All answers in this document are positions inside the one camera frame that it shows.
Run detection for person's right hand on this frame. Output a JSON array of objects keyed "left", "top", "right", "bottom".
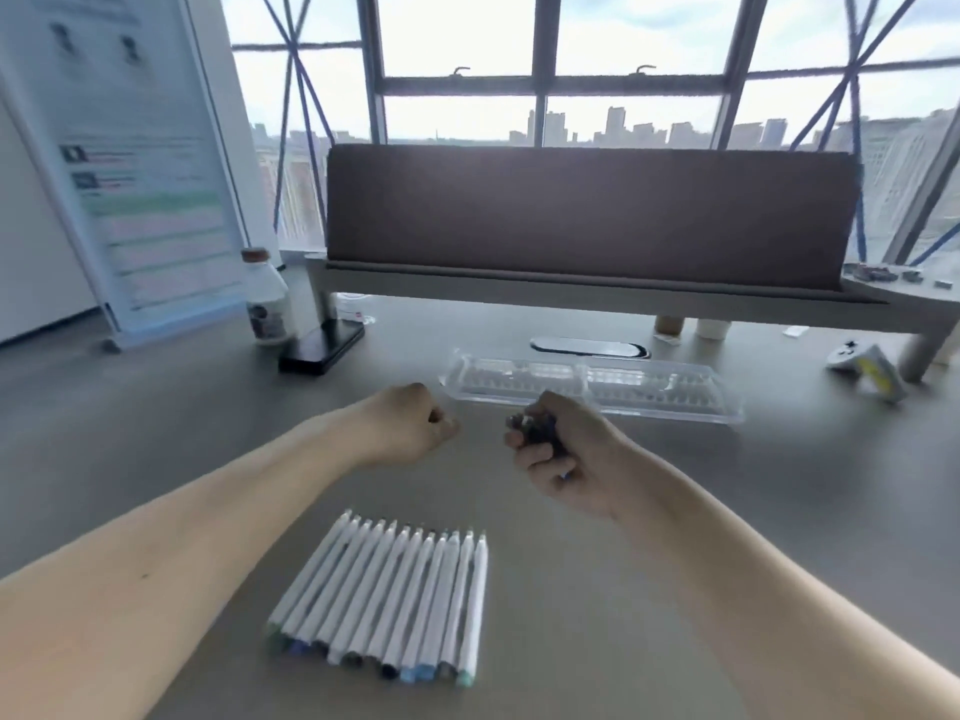
[{"left": 503, "top": 391, "right": 655, "bottom": 521}]

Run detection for person's left hand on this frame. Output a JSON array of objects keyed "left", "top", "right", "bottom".
[{"left": 350, "top": 381, "right": 463, "bottom": 469}]

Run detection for set of blue-toned caps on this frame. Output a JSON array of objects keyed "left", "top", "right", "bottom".
[{"left": 506, "top": 410, "right": 575, "bottom": 482}]

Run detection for clear plastic marker case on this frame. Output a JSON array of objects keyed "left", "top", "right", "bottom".
[{"left": 437, "top": 348, "right": 746, "bottom": 427}]

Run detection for set of blue-toned markers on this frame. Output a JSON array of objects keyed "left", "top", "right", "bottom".
[{"left": 266, "top": 509, "right": 490, "bottom": 687}]

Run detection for person's left forearm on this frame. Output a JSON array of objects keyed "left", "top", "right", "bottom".
[{"left": 0, "top": 411, "right": 373, "bottom": 720}]

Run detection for person's right forearm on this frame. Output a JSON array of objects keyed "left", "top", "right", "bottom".
[{"left": 618, "top": 449, "right": 960, "bottom": 720}]

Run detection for black rectangular power bank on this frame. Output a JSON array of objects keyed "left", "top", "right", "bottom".
[{"left": 278, "top": 319, "right": 367, "bottom": 377}]

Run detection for grey desk shelf riser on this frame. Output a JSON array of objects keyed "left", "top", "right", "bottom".
[{"left": 303, "top": 254, "right": 960, "bottom": 383}]

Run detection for white milk bottle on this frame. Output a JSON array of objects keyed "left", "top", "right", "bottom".
[{"left": 241, "top": 248, "right": 292, "bottom": 347}]

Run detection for white and yellow controller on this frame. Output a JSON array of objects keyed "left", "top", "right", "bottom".
[{"left": 824, "top": 340, "right": 909, "bottom": 404}]

